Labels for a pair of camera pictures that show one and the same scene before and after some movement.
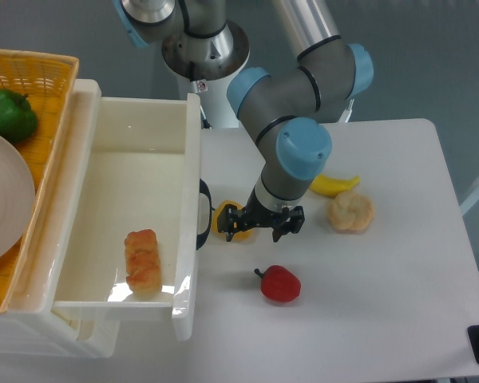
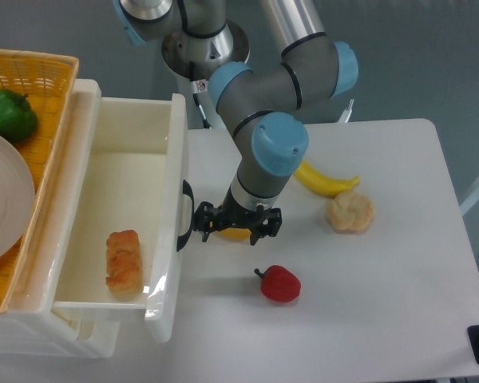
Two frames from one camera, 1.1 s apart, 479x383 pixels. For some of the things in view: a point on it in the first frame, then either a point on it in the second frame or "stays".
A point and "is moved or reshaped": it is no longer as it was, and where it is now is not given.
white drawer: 129,238 is moved or reshaped
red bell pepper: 279,284 stays
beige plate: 9,195 stays
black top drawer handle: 203,190 → 183,240
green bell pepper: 9,114 stays
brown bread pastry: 143,262 → 124,262
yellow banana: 329,187 stays
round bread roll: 350,213 stays
